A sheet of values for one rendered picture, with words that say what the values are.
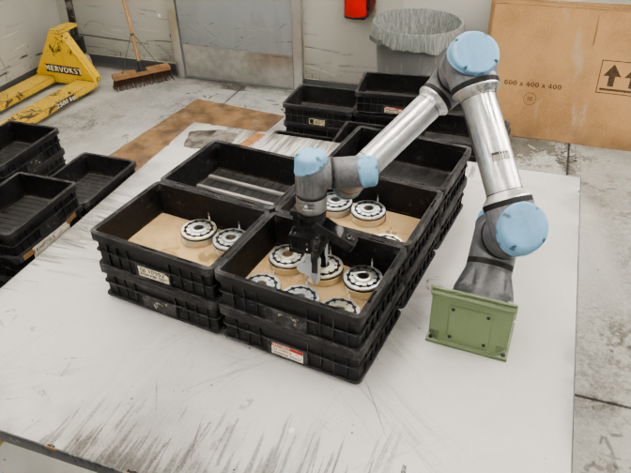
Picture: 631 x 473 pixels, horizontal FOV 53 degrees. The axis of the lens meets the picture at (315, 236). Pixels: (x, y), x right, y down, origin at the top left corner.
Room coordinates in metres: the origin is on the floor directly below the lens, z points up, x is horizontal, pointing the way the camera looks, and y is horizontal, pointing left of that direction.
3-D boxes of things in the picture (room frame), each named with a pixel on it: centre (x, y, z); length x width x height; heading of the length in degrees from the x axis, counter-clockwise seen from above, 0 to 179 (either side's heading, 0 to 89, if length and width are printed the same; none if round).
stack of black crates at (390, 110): (3.17, -0.45, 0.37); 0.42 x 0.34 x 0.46; 70
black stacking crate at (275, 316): (1.25, 0.01, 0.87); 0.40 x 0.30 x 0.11; 62
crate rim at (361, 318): (1.25, 0.01, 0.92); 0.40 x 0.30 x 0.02; 62
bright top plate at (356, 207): (1.58, -0.16, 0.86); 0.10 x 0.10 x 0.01
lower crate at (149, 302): (1.44, 0.36, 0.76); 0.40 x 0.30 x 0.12; 62
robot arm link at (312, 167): (1.29, 0.00, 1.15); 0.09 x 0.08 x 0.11; 94
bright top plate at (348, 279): (1.26, -0.12, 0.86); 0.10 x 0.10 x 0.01
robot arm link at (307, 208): (1.29, 0.01, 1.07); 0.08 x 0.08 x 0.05
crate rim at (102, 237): (1.44, 0.36, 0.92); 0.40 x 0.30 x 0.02; 62
